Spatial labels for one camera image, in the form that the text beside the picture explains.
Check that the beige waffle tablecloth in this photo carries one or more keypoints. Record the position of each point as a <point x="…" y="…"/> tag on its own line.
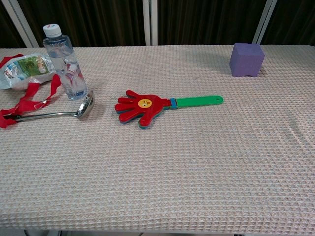
<point x="157" y="172"/>

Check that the stainless steel ladle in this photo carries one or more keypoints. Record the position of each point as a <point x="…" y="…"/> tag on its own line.
<point x="87" y="107"/>

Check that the clear plastic water bottle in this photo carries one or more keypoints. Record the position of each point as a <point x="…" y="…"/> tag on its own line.
<point x="66" y="66"/>

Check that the purple foam cube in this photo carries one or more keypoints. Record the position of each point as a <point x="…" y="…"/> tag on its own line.
<point x="246" y="61"/>

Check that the black pleated curtain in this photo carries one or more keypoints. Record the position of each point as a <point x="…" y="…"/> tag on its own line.
<point x="98" y="22"/>

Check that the crumpled plastic snack bag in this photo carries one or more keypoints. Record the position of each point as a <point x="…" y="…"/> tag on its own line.
<point x="27" y="67"/>

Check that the white frame post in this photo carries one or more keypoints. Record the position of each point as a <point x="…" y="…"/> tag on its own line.
<point x="22" y="27"/>
<point x="150" y="22"/>
<point x="264" y="22"/>

